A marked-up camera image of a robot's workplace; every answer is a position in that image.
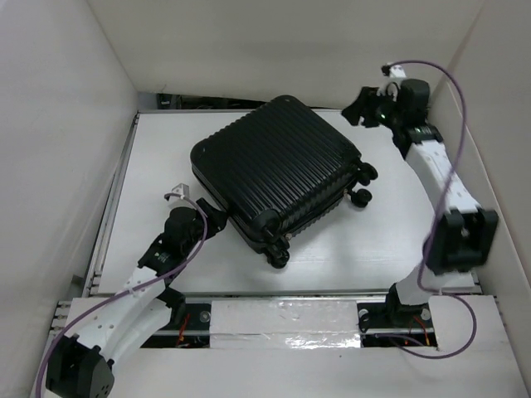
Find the purple cable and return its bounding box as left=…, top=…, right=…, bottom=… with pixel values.
left=32, top=192, right=209, bottom=393
left=387, top=60, right=478, bottom=358

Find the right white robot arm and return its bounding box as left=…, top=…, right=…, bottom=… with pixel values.
left=342, top=79, right=499, bottom=328

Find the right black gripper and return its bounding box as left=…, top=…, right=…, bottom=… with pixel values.
left=339, top=86, right=402, bottom=131

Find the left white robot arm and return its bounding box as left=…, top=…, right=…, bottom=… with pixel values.
left=35, top=194, right=227, bottom=397

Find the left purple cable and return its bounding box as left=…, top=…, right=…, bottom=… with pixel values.
left=32, top=192, right=209, bottom=393

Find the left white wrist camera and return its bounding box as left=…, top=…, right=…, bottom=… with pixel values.
left=163, top=182, right=190, bottom=206

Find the black hard-shell suitcase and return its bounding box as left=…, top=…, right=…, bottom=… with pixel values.
left=190, top=95, right=378, bottom=269

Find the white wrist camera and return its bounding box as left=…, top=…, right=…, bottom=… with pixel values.
left=381, top=64, right=407, bottom=83
left=163, top=182, right=190, bottom=206

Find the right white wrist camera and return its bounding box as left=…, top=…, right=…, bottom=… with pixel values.
left=381, top=64, right=407, bottom=83

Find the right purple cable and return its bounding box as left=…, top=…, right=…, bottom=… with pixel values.
left=387, top=60, right=478, bottom=358

